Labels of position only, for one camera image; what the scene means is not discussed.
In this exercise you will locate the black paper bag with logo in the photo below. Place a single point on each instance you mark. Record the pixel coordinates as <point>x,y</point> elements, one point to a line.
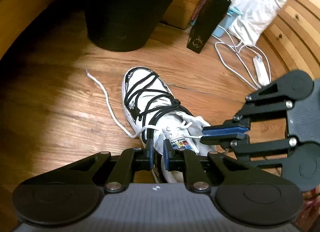
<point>205,26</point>

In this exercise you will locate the light blue plastic bin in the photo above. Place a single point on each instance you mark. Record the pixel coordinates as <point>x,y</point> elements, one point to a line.
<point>221,31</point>

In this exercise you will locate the wooden nightstand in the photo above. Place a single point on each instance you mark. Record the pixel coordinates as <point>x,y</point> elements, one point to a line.
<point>185,9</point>

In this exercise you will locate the white and black sneaker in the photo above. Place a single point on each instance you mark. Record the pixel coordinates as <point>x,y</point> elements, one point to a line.
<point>140,91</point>

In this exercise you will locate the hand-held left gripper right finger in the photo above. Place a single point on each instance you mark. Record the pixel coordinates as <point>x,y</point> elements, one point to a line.
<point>165,153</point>

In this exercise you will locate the stuffed white plastic bag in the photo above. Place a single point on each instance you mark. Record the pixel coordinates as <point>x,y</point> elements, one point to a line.
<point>262,1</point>

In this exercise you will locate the wooden bed frame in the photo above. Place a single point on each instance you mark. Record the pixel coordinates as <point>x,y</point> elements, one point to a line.
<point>25,16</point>

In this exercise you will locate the wooden dresser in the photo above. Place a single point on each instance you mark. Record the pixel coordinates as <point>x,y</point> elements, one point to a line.
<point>295,29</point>

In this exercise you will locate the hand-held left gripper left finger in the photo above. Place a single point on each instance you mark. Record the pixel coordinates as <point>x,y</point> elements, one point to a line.
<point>150,150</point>

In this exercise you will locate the black trash bin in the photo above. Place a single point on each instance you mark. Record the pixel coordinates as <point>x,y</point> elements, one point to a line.
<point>120,21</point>

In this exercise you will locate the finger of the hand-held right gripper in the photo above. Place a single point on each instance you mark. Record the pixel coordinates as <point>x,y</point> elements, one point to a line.
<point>225,138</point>
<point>225,129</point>

